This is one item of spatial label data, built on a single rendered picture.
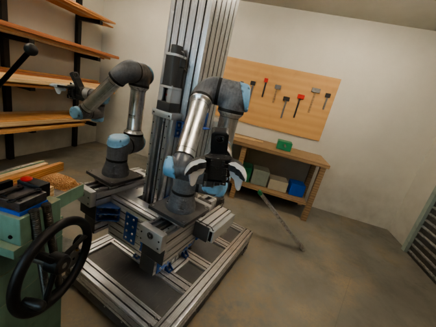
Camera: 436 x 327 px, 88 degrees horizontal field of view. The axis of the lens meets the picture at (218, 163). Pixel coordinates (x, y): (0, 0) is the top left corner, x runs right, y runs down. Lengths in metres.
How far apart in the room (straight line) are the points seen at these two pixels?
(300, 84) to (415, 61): 1.41
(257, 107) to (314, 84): 0.85
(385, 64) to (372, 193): 1.81
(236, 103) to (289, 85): 2.73
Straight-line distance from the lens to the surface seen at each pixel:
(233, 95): 0.97
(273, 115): 3.65
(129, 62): 1.37
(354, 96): 3.83
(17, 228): 0.85
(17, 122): 3.36
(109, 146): 1.38
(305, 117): 3.68
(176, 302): 1.54
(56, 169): 1.25
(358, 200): 4.15
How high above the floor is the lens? 1.40
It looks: 17 degrees down
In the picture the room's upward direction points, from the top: 13 degrees clockwise
